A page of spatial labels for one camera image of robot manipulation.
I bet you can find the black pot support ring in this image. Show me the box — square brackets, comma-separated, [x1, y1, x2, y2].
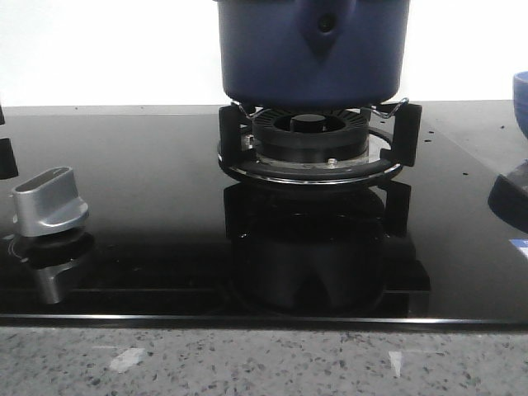
[215, 102, 423, 190]

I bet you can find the black left pot support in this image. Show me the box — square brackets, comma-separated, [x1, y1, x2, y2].
[0, 101, 20, 181]

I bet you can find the blue white sticker label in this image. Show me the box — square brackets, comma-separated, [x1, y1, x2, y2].
[509, 238, 528, 261]

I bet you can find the black glass stove top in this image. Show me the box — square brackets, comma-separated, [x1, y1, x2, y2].
[1, 101, 527, 331]

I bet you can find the blue ceramic bowl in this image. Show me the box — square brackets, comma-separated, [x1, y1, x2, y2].
[512, 71, 528, 138]

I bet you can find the black gas burner head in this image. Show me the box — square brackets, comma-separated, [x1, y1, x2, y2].
[252, 109, 369, 163]

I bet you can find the silver stove control knob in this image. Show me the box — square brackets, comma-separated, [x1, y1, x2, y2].
[12, 167, 88, 238]

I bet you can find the silver wire pot adapter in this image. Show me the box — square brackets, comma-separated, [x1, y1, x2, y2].
[230, 97, 410, 120]

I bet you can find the blue cooking pot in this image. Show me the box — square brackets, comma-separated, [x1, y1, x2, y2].
[216, 0, 410, 110]

